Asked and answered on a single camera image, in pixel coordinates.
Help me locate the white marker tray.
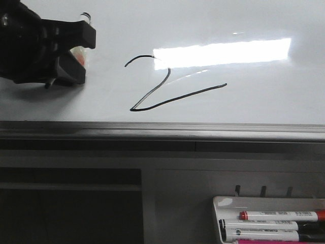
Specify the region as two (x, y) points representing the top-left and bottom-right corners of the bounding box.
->
(213, 196), (324, 243)

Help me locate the pink marker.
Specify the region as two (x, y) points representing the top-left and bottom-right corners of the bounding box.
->
(233, 240), (324, 244)

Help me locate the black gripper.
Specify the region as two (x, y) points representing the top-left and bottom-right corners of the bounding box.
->
(1, 1), (96, 85)

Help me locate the white black whiteboard marker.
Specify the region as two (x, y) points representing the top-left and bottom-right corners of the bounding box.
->
(45, 12), (96, 88)

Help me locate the black capped marker upper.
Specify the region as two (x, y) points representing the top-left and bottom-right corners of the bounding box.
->
(218, 219), (325, 232)

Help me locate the red round magnet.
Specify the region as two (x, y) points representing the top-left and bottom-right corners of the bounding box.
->
(70, 46), (86, 67)

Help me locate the black capped marker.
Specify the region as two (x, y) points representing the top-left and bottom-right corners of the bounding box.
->
(220, 229), (325, 243)
(218, 219), (325, 232)

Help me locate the red capped marker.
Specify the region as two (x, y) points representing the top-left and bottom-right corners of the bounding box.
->
(239, 210), (324, 222)

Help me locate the grey whiteboard frame ledge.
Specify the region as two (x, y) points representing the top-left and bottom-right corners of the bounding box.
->
(1, 121), (324, 154)

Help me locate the black capped marker lower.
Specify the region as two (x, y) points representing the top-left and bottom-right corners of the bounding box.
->
(220, 229), (325, 243)

